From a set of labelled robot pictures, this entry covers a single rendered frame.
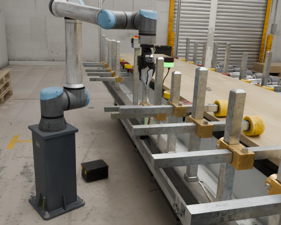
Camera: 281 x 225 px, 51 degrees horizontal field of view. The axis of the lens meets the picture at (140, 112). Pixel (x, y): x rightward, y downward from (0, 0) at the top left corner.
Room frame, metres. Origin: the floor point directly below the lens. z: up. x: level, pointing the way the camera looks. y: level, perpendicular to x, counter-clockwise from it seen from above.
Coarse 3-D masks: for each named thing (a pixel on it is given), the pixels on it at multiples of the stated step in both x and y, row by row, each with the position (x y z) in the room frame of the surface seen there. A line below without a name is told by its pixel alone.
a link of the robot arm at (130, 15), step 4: (128, 12) 1.60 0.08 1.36; (132, 12) 1.61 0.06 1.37; (136, 12) 1.59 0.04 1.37; (128, 16) 1.58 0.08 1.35; (132, 16) 1.58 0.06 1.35; (128, 20) 1.57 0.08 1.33; (132, 20) 1.58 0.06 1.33; (128, 24) 1.58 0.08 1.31; (132, 24) 1.58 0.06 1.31; (124, 28) 1.58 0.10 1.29; (128, 28) 1.60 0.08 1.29; (132, 28) 1.60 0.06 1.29
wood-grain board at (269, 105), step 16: (176, 64) 3.24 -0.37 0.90; (192, 64) 3.29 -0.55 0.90; (192, 80) 2.30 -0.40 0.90; (208, 80) 2.33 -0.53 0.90; (224, 80) 2.36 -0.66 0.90; (240, 80) 2.39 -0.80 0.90; (192, 96) 1.76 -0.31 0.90; (208, 96) 1.77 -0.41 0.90; (224, 96) 1.79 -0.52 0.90; (256, 96) 1.83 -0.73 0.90; (272, 96) 1.85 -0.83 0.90; (208, 112) 1.42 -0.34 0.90; (256, 112) 1.46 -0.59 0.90; (272, 112) 1.47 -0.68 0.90; (272, 128) 1.22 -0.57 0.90; (256, 144) 1.03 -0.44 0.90; (272, 144) 1.03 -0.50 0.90; (272, 160) 0.94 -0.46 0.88
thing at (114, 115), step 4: (112, 112) 1.49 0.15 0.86; (116, 112) 1.49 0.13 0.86; (188, 112) 1.58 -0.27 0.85; (112, 116) 1.47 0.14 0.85; (116, 116) 1.47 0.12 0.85; (120, 116) 1.48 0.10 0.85; (124, 116) 1.49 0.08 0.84; (128, 116) 1.49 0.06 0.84; (132, 116) 1.50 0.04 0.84; (136, 116) 1.50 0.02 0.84; (140, 116) 1.51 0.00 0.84; (144, 116) 1.51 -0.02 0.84; (148, 116) 1.52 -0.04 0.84; (152, 116) 1.52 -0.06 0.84; (168, 116) 1.55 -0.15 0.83
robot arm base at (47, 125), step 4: (60, 116) 1.89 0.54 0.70; (40, 120) 1.90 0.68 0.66; (44, 120) 1.86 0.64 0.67; (48, 120) 1.86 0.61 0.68; (52, 120) 1.86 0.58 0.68; (56, 120) 1.87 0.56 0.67; (60, 120) 1.89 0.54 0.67; (64, 120) 1.93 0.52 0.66; (40, 124) 1.87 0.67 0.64; (44, 124) 1.85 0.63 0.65; (48, 124) 1.85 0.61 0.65; (52, 124) 1.85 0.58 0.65; (56, 124) 1.86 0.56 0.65; (60, 124) 1.88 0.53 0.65; (64, 124) 1.91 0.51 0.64; (40, 128) 1.86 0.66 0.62; (44, 128) 1.84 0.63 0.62; (48, 128) 1.85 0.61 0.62; (52, 128) 1.84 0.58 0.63; (56, 128) 1.85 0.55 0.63; (60, 128) 1.87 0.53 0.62; (64, 128) 1.90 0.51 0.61
